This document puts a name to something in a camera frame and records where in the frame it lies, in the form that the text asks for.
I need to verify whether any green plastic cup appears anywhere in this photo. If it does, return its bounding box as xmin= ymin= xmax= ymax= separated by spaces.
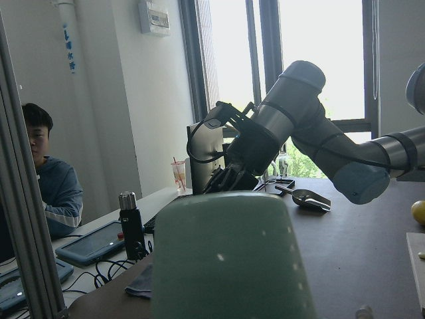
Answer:
xmin=151 ymin=192 xmax=317 ymax=318

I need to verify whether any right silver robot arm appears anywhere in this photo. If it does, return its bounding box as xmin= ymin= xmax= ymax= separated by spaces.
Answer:
xmin=202 ymin=60 xmax=424 ymax=205

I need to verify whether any wine glass rack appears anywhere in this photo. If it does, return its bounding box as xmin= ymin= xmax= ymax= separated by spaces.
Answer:
xmin=253 ymin=177 xmax=296 ymax=191

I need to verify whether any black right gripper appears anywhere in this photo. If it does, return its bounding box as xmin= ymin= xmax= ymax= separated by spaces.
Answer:
xmin=203 ymin=122 xmax=280 ymax=194

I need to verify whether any grey folded cloth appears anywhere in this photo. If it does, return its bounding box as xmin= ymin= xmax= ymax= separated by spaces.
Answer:
xmin=125 ymin=263 xmax=153 ymax=299

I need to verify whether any yellow lemon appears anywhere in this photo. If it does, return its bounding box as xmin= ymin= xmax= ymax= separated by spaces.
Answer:
xmin=410 ymin=200 xmax=425 ymax=226

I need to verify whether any black monitor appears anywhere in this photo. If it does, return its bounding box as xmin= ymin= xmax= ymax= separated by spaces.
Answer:
xmin=187 ymin=123 xmax=225 ymax=195

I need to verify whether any seated person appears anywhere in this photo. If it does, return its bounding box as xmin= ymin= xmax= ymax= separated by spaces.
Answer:
xmin=22 ymin=103 xmax=84 ymax=238

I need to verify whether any teach pendant tablet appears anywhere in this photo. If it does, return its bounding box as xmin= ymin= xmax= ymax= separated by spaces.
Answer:
xmin=55 ymin=220 xmax=125 ymax=266

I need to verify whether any metal scoop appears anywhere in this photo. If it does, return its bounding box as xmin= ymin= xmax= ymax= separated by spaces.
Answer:
xmin=275 ymin=185 xmax=331 ymax=211

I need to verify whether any black thermos bottle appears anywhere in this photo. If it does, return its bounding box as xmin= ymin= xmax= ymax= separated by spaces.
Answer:
xmin=118 ymin=191 xmax=147 ymax=261

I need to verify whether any aluminium frame post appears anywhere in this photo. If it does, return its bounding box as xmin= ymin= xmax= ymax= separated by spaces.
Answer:
xmin=1 ymin=29 xmax=68 ymax=318

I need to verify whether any plastic drink cup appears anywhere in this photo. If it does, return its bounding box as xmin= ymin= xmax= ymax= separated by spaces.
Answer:
xmin=171 ymin=158 xmax=186 ymax=191

